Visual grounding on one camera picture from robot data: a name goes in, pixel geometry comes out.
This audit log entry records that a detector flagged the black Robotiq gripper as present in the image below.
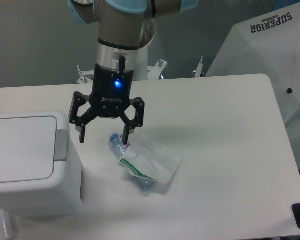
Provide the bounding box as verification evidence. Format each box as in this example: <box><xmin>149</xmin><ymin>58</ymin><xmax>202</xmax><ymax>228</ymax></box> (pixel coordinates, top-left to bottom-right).
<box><xmin>68</xmin><ymin>63</ymin><xmax>146</xmax><ymax>145</ymax></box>

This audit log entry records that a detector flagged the white push-lid trash can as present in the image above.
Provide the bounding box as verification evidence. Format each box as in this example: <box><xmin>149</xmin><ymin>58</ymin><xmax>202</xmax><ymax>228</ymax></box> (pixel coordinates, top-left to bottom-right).
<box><xmin>0</xmin><ymin>110</ymin><xmax>84</xmax><ymax>218</ymax></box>

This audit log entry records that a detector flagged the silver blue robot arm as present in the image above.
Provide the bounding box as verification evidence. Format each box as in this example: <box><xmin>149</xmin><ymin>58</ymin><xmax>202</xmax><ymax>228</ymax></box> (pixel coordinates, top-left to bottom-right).
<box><xmin>67</xmin><ymin>0</ymin><xmax>199</xmax><ymax>144</ymax></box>

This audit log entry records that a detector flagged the clear plastic water bottle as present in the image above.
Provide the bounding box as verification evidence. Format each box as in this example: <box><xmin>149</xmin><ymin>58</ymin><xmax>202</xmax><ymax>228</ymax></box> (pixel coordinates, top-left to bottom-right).
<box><xmin>108</xmin><ymin>132</ymin><xmax>157</xmax><ymax>196</ymax></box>

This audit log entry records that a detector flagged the white Superior umbrella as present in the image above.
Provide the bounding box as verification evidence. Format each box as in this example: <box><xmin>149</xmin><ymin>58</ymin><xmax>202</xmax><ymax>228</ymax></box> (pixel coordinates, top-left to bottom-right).
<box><xmin>205</xmin><ymin>1</ymin><xmax>300</xmax><ymax>131</ymax></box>

